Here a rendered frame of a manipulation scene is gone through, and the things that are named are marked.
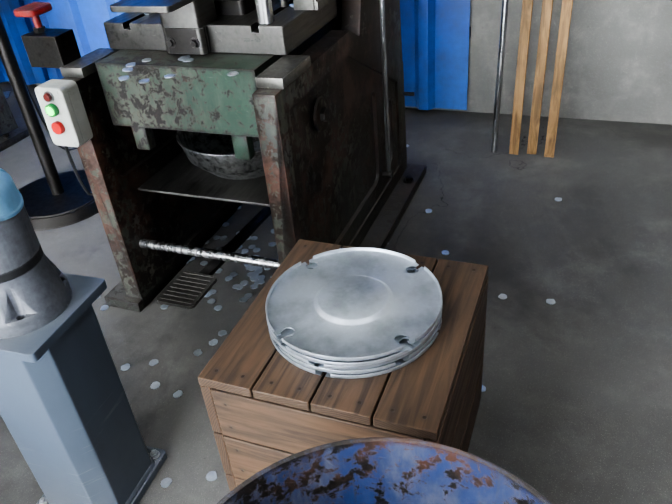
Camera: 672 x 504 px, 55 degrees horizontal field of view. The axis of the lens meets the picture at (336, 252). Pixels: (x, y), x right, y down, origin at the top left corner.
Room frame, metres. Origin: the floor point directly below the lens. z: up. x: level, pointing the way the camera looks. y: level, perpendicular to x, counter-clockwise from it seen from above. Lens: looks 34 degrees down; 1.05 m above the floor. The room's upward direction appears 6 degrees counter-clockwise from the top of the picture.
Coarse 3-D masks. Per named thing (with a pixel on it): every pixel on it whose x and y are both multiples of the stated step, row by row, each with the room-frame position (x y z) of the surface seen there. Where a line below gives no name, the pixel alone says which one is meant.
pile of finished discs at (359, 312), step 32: (320, 256) 0.97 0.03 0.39; (352, 256) 0.96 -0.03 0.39; (384, 256) 0.95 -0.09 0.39; (288, 288) 0.88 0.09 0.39; (320, 288) 0.87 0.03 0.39; (352, 288) 0.86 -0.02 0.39; (384, 288) 0.85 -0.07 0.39; (416, 288) 0.85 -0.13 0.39; (288, 320) 0.80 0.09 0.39; (320, 320) 0.79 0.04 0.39; (352, 320) 0.78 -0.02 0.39; (384, 320) 0.78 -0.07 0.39; (416, 320) 0.77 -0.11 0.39; (288, 352) 0.74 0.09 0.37; (320, 352) 0.72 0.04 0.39; (352, 352) 0.71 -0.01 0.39; (384, 352) 0.70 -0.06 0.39; (416, 352) 0.72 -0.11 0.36
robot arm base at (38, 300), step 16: (16, 272) 0.78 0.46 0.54; (32, 272) 0.80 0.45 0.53; (48, 272) 0.82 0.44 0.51; (0, 288) 0.77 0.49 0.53; (16, 288) 0.77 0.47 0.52; (32, 288) 0.78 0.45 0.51; (48, 288) 0.80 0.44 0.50; (64, 288) 0.82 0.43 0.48; (0, 304) 0.76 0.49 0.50; (16, 304) 0.77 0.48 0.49; (32, 304) 0.77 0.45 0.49; (48, 304) 0.78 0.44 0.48; (64, 304) 0.81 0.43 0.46; (0, 320) 0.75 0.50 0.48; (16, 320) 0.75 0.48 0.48; (32, 320) 0.76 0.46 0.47; (48, 320) 0.77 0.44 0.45; (0, 336) 0.75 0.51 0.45; (16, 336) 0.75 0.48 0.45
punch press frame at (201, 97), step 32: (320, 32) 1.58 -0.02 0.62; (96, 64) 1.42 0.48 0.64; (160, 64) 1.36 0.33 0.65; (192, 64) 1.34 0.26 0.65; (224, 64) 1.32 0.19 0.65; (256, 64) 1.30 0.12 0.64; (128, 96) 1.40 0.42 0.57; (160, 96) 1.36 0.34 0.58; (192, 96) 1.33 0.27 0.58; (224, 96) 1.30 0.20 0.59; (160, 128) 1.37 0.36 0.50; (192, 128) 1.33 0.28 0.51; (224, 128) 1.30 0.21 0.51; (256, 128) 1.27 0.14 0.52; (224, 256) 1.32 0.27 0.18; (256, 256) 1.30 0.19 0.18
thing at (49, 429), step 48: (96, 288) 0.85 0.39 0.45; (48, 336) 0.74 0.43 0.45; (96, 336) 0.83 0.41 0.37; (0, 384) 0.75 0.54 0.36; (48, 384) 0.73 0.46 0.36; (96, 384) 0.80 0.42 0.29; (48, 432) 0.73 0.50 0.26; (96, 432) 0.76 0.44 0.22; (48, 480) 0.75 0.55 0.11; (96, 480) 0.74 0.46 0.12; (144, 480) 0.81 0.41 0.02
